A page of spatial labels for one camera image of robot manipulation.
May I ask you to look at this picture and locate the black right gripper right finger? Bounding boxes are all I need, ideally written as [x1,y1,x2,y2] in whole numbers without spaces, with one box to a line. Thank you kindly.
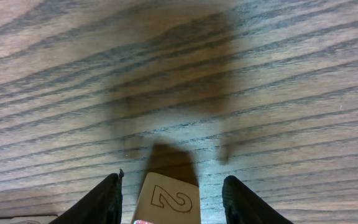
[222,175,293,224]

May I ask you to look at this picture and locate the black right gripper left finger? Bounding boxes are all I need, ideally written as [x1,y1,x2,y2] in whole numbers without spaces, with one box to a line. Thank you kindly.
[50,169,124,224]

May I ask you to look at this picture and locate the green B wooden block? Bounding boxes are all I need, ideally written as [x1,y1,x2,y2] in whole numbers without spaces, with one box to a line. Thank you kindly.
[131,172,201,224]

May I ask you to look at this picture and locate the yellow-edged wooden block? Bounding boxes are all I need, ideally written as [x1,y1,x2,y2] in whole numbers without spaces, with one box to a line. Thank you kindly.
[0,215,57,224]

